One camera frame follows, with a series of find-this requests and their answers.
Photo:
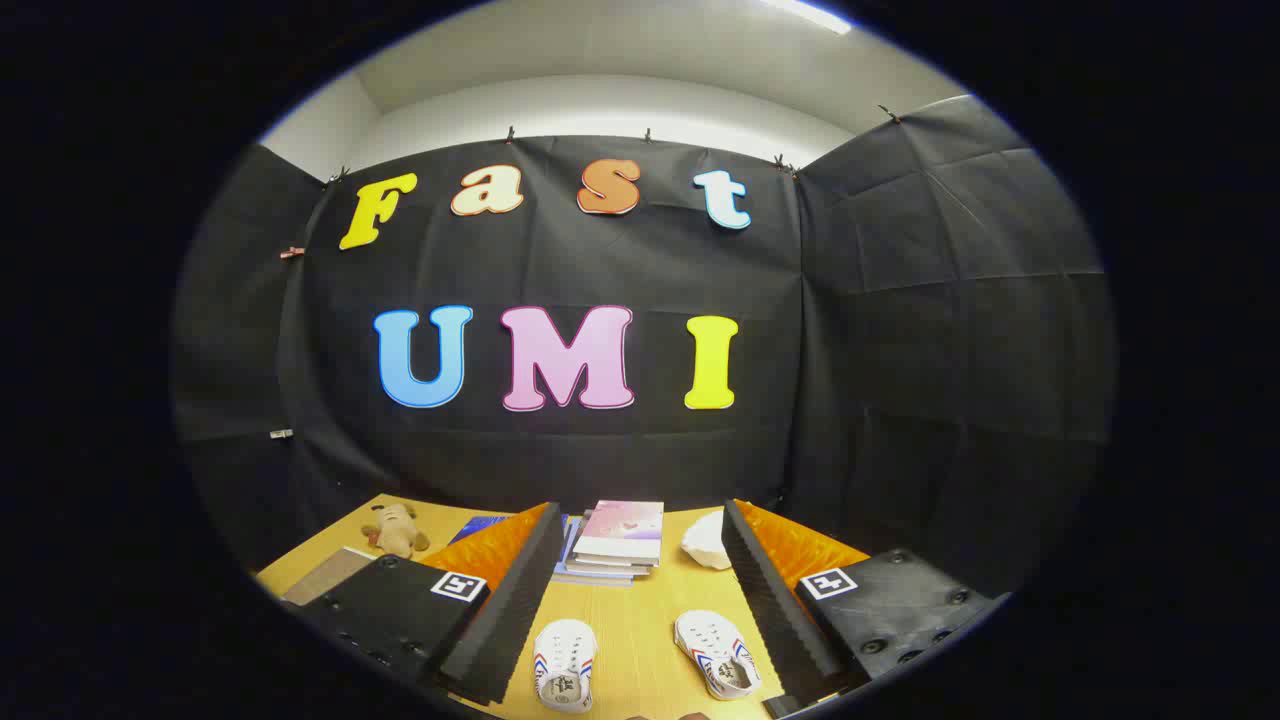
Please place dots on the tan plush dog toy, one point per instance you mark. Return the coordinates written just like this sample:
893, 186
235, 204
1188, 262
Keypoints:
400, 530

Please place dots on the brown fabric storage box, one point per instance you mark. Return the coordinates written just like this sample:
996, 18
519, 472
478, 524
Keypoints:
325, 575

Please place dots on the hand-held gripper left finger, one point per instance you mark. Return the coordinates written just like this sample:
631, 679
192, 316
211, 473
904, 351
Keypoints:
520, 610

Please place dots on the white canvas shoe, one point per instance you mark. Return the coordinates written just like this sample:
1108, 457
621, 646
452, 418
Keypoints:
715, 655
565, 665

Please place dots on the dark blue book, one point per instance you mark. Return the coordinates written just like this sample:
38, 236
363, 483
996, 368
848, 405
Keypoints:
485, 525

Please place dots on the white plush toy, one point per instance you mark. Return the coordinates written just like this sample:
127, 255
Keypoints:
705, 545

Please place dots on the light blue cover book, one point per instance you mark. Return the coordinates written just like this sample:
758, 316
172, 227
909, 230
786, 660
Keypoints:
590, 579

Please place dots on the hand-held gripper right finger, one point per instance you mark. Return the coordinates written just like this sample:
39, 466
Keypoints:
775, 620

